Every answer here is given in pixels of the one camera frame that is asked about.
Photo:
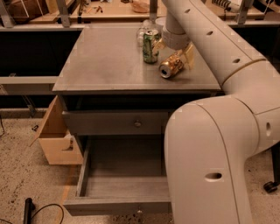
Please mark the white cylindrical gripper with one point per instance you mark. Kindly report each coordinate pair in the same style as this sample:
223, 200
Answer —
176, 39

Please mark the orange gold soda can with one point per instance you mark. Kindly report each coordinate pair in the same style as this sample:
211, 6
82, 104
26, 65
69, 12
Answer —
170, 66

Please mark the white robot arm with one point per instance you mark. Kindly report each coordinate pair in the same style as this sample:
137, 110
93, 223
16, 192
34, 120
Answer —
207, 142

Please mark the green soda can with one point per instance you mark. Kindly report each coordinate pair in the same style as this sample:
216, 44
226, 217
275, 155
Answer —
150, 38

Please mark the grey wooden drawer cabinet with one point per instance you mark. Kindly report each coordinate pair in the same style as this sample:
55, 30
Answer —
105, 71

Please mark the closed grey top drawer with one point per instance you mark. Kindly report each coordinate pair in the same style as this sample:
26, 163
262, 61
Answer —
98, 123

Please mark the open grey middle drawer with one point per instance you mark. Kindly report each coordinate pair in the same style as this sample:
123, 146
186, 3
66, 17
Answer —
122, 175

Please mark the white ceramic bowl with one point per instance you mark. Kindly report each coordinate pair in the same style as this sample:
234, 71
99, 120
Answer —
160, 22

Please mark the clear glass jar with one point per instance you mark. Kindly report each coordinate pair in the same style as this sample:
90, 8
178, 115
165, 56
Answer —
145, 26

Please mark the cardboard box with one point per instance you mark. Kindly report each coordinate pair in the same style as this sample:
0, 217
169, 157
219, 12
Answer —
58, 145

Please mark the black cylindrical floor object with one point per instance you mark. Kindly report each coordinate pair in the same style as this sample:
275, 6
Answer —
29, 207

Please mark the grey metal shelf rail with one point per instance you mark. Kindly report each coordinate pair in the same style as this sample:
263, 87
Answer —
27, 85

